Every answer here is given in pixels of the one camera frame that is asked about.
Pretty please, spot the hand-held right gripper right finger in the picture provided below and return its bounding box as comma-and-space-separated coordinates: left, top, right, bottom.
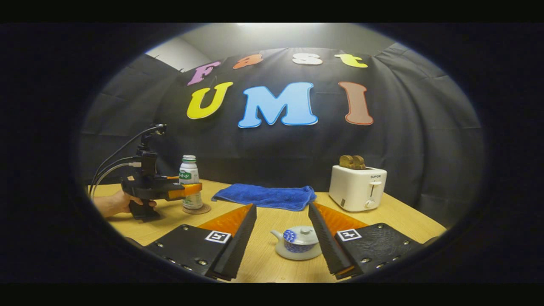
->
308, 202, 425, 280

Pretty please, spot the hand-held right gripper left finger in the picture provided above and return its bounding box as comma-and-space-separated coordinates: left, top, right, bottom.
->
144, 203, 258, 281

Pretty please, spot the white water bottle green label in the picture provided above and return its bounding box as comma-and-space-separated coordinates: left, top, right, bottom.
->
178, 155, 204, 210

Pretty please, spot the round brown coaster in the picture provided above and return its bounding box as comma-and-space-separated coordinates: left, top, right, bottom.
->
182, 203, 212, 215

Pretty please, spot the white blue-patterned teacup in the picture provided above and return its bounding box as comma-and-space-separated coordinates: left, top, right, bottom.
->
271, 226, 322, 261

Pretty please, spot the blue towel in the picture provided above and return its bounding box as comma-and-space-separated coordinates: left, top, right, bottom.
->
211, 184, 317, 211

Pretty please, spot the white toaster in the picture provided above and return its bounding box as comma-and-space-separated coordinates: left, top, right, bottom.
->
329, 164, 388, 212

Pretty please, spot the black backdrop cloth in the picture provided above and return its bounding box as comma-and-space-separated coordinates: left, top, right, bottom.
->
79, 42, 485, 230

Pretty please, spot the ceiling light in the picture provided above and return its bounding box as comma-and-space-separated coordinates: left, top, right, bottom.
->
236, 23, 323, 27

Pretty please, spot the white cable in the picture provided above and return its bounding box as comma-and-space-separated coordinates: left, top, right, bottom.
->
88, 156, 142, 200

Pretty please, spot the black cable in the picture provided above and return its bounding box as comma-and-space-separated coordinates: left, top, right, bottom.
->
91, 125, 166, 190

